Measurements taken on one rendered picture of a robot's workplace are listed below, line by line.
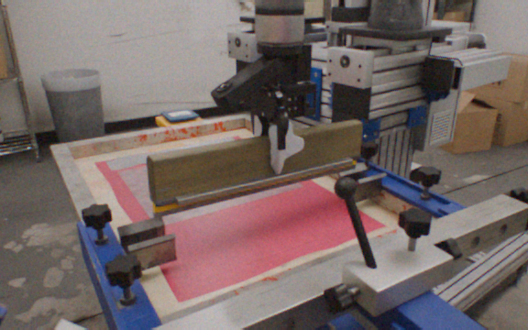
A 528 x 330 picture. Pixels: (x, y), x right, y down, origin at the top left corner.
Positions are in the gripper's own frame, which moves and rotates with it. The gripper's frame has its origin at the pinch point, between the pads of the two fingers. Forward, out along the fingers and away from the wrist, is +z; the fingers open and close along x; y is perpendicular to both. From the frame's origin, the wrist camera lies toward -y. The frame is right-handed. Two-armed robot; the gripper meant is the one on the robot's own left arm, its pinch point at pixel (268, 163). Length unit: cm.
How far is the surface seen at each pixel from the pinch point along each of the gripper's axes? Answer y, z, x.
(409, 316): -2.8, 5.0, -34.8
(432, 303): 1.0, 5.0, -34.7
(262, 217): 1.8, 13.7, 4.9
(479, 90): 333, 66, 180
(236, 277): -11.0, 13.6, -9.0
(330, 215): 13.6, 13.7, -1.3
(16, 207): -47, 109, 243
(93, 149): -20, 12, 56
